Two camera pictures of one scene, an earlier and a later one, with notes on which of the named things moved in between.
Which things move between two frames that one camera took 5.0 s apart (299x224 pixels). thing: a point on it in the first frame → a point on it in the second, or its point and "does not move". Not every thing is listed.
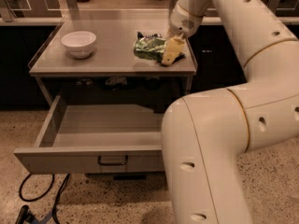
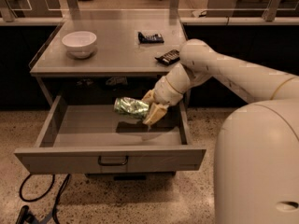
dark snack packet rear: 139,35 does not move
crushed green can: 149,49 → 132,105
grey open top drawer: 106,139 does not move
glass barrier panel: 117,3 does not move
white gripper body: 183,22 → 163,92
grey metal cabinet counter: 112,56 does not move
